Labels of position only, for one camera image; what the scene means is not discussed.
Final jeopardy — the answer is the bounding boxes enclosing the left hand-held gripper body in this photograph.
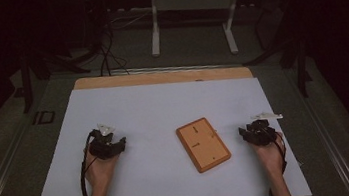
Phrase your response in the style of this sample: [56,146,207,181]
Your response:
[84,120,120,163]

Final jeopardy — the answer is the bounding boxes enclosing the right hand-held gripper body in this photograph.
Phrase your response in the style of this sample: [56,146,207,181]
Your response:
[243,109,288,149]

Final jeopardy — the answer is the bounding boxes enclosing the orange wooden photo frame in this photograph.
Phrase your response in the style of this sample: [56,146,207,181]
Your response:
[174,114,235,177]

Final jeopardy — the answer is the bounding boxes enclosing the person's left hand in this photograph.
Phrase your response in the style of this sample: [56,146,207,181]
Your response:
[81,144,125,194]

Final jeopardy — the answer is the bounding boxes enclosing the person's right hand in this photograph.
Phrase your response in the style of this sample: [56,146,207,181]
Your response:
[248,130,289,179]

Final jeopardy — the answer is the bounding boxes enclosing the white table sheet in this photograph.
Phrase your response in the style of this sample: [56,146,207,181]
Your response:
[18,62,313,196]

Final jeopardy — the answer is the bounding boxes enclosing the black metal stand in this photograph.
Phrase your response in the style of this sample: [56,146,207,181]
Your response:
[236,0,317,106]
[15,44,96,115]

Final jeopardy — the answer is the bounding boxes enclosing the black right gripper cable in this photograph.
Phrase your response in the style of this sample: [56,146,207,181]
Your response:
[260,130,293,196]

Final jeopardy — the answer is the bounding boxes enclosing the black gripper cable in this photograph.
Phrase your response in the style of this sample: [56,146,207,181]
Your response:
[73,129,106,196]
[260,130,293,196]

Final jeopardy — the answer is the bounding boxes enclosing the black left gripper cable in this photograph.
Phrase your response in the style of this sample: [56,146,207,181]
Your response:
[73,129,106,196]

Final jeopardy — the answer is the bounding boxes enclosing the black rectangular floor bracket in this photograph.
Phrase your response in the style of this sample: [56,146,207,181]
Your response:
[30,109,58,127]

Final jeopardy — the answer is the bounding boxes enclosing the black floor cables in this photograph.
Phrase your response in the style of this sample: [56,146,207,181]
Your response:
[92,8,160,79]

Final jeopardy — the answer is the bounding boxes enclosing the white metal desk frame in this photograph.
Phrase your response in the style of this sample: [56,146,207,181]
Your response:
[144,0,253,65]

